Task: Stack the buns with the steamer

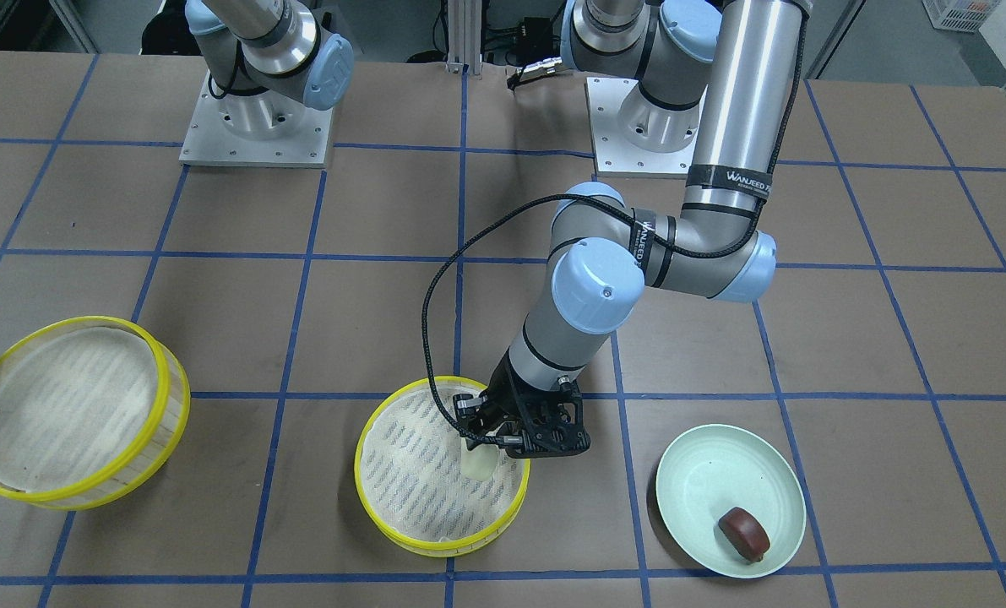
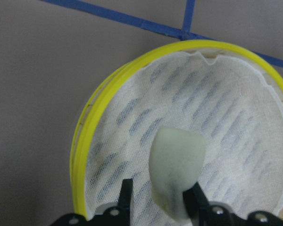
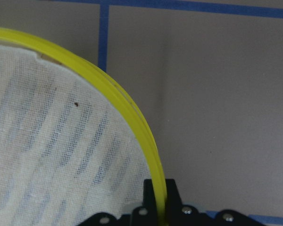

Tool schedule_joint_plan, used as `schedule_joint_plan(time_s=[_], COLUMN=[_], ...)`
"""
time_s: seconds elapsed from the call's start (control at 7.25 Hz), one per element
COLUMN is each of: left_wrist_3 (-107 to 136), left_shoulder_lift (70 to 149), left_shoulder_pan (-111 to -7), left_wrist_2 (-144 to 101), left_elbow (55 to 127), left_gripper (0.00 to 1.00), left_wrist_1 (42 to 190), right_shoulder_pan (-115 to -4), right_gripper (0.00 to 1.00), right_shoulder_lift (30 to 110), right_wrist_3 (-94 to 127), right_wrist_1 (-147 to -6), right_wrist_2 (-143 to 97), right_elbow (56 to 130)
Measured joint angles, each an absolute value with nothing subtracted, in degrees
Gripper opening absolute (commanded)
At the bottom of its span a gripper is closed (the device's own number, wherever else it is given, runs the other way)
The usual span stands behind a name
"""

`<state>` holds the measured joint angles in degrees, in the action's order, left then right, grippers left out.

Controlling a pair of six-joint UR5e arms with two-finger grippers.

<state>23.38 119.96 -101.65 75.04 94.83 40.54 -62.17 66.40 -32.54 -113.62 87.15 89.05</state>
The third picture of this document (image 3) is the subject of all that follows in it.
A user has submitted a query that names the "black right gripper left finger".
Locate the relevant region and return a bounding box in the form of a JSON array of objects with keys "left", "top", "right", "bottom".
[{"left": 130, "top": 179, "right": 158, "bottom": 226}]

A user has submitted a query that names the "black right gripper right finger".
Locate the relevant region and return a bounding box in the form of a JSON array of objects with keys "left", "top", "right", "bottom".
[{"left": 166, "top": 179, "right": 185, "bottom": 226}]

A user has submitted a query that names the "yellow rimmed steamer basket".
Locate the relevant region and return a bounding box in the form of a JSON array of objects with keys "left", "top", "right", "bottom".
[{"left": 0, "top": 26, "right": 168, "bottom": 226}]

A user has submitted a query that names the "white steamer cloth liner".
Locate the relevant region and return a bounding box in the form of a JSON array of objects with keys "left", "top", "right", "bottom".
[{"left": 0, "top": 43, "right": 154, "bottom": 226}]

